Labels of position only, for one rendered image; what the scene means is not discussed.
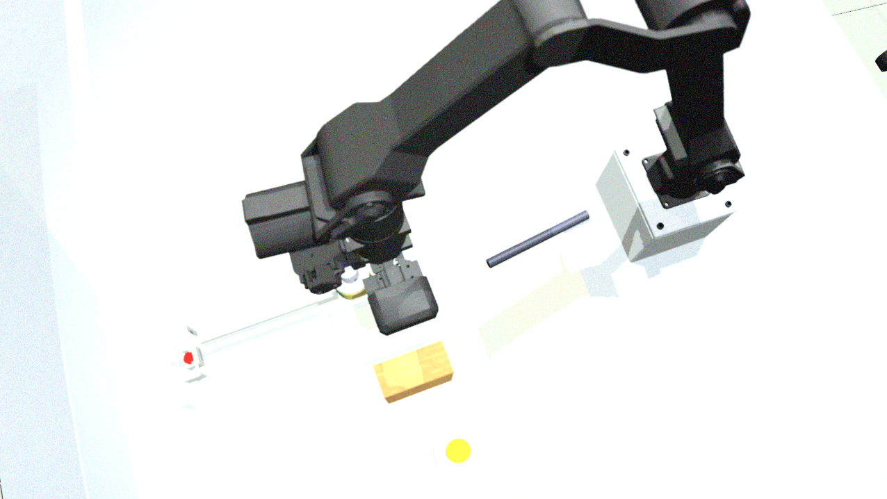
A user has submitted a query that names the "orange and pale yellow rectangular block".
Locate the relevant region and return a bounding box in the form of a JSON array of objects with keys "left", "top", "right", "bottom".
[{"left": 373, "top": 340, "right": 454, "bottom": 404}]

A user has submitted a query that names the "grey metal rod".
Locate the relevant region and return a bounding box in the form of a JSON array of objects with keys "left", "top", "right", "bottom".
[{"left": 486, "top": 210, "right": 589, "bottom": 268}]

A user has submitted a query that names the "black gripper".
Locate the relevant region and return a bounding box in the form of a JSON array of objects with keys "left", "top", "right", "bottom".
[{"left": 348, "top": 211, "right": 439, "bottom": 336}]

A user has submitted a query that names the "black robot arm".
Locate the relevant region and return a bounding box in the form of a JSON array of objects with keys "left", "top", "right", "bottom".
[{"left": 241, "top": 0, "right": 751, "bottom": 295}]

